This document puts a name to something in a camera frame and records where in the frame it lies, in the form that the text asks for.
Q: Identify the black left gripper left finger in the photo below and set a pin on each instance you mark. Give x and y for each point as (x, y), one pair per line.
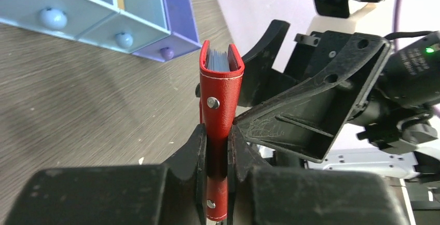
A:
(168, 193)

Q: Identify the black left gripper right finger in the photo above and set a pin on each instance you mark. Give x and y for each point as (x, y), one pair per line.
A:
(263, 194)

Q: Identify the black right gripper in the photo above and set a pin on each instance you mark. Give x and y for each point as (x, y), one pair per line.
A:
(349, 78)

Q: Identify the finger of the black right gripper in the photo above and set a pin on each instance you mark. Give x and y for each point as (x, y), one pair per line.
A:
(260, 81)

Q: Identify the red leather card holder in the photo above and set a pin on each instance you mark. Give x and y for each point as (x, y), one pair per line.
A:
(220, 84)

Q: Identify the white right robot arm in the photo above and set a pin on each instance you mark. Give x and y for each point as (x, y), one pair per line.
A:
(348, 153)

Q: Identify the purple drawer box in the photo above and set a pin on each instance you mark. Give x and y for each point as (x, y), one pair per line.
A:
(183, 39)

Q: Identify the light blue middle drawer box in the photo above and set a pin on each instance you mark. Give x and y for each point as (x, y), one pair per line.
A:
(134, 25)

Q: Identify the light blue drawer box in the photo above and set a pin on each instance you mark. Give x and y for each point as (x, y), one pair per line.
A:
(62, 18)
(134, 25)

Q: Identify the light blue left drawer box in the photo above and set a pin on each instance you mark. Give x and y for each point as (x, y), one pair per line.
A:
(62, 18)

